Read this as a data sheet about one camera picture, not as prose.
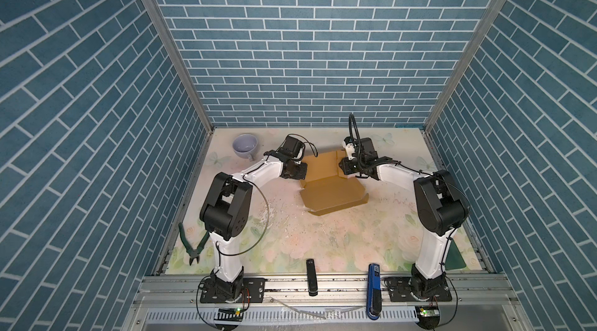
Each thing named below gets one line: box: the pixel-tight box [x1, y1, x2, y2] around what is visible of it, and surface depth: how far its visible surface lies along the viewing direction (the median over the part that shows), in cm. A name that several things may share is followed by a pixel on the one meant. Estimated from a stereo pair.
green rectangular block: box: [444, 238, 467, 271], surface depth 82 cm
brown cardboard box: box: [300, 150, 369, 216], surface depth 98 cm
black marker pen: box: [306, 258, 318, 297], surface depth 77 cm
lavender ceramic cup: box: [232, 133, 259, 161], surface depth 110 cm
